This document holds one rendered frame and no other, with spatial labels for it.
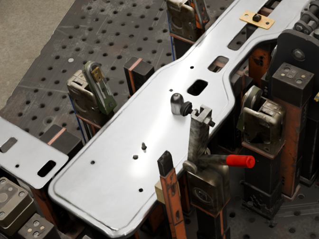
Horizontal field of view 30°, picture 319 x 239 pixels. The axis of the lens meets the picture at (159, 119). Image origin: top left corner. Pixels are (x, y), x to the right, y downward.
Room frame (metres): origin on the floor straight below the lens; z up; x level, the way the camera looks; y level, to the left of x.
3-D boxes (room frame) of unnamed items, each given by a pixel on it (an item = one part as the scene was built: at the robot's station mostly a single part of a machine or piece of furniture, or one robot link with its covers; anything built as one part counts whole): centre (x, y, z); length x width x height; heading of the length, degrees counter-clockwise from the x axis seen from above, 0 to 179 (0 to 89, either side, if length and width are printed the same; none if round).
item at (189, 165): (0.67, -0.04, 1.06); 0.03 x 0.01 x 0.03; 46
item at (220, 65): (0.98, -0.16, 0.84); 0.12 x 0.05 x 0.29; 46
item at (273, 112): (0.77, -0.22, 0.88); 0.11 x 0.09 x 0.37; 46
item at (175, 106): (0.87, -0.05, 1.02); 0.03 x 0.03 x 0.07
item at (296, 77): (0.80, -0.28, 0.91); 0.07 x 0.05 x 0.42; 46
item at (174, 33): (1.19, -0.12, 0.87); 0.12 x 0.09 x 0.35; 46
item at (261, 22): (1.11, -0.28, 1.01); 0.08 x 0.04 x 0.01; 45
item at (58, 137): (0.86, 0.23, 0.84); 0.11 x 0.10 x 0.28; 46
